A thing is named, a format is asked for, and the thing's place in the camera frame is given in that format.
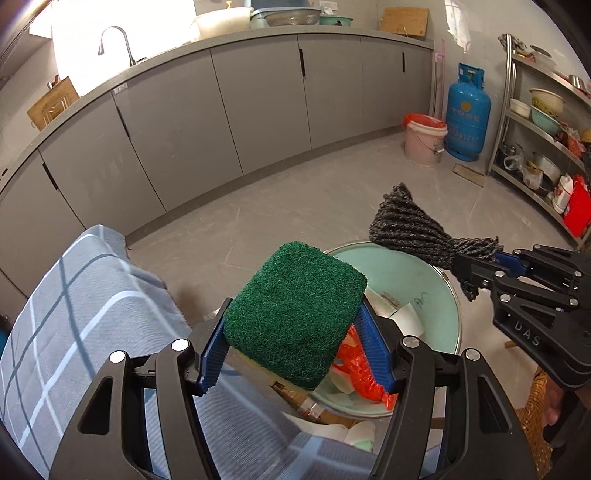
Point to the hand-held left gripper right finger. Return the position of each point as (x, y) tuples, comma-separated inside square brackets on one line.
[(376, 355)]

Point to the metal colander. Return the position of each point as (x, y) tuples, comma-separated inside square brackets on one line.
[(291, 19)]

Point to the person's right hand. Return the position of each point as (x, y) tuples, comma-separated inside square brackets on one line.
[(553, 401)]

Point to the teal plastic basin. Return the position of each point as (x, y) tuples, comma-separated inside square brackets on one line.
[(335, 21)]

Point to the white plastic jug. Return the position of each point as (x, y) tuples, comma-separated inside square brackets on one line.
[(562, 194)]

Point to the pale green enamel basin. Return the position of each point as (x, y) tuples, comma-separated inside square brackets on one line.
[(415, 286)]

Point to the pink bucket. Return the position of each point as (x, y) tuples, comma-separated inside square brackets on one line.
[(422, 147)]

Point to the red plastic bag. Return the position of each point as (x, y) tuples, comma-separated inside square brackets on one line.
[(355, 369)]

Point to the metal pot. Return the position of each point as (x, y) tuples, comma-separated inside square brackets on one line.
[(545, 170)]

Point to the metal faucet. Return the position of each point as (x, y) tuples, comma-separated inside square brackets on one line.
[(130, 57)]

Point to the bright window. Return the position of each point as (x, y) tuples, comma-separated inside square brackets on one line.
[(92, 14)]

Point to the blue gas cylinder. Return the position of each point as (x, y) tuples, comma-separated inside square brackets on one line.
[(466, 115)]

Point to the wicker chair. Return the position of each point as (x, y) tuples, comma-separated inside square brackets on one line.
[(531, 415)]

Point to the white green colander bowl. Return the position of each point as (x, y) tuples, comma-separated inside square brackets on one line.
[(547, 99)]

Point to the blue dish box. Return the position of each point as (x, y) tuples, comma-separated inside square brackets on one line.
[(281, 5)]

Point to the blue plaid tablecloth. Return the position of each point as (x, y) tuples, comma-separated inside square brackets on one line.
[(92, 323)]

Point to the grey yarn bundle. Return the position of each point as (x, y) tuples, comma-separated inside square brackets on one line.
[(415, 230)]

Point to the green scouring sponge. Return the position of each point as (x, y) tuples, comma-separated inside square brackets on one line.
[(295, 309)]

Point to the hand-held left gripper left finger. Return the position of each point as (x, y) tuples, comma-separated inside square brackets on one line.
[(212, 355)]

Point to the metal shelf rack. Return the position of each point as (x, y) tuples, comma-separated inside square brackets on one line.
[(508, 92)]

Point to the red plastic container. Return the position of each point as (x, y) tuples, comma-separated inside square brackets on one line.
[(579, 207)]

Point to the teal colander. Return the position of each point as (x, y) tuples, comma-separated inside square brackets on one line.
[(545, 122)]

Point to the white wall socket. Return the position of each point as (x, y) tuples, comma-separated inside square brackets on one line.
[(328, 5)]

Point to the wooden cutting board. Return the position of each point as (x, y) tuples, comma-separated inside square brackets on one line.
[(53, 104), (404, 23)]

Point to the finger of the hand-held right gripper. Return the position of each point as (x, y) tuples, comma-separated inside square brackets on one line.
[(471, 270), (510, 264)]

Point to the grey kitchen counter cabinets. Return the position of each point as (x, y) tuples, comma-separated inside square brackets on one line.
[(258, 92)]

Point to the white plastic basin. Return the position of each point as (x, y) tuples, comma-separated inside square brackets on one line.
[(221, 23)]

